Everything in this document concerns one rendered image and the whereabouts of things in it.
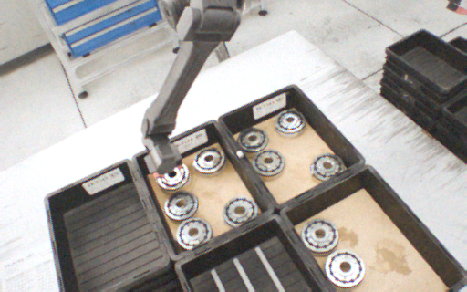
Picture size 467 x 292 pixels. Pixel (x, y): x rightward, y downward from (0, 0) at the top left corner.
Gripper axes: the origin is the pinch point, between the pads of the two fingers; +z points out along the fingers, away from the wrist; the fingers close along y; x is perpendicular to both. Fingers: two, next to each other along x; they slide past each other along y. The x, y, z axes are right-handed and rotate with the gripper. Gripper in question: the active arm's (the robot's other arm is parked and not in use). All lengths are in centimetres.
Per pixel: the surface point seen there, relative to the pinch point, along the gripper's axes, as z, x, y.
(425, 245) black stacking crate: -2, -57, 50
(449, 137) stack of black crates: 58, -13, 122
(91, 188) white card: -2.4, 6.5, -25.4
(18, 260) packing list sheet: 14, 4, -63
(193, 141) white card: 0.0, 7.2, 10.6
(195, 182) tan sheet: 4.3, -4.2, 5.5
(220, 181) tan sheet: 4.4, -7.8, 12.5
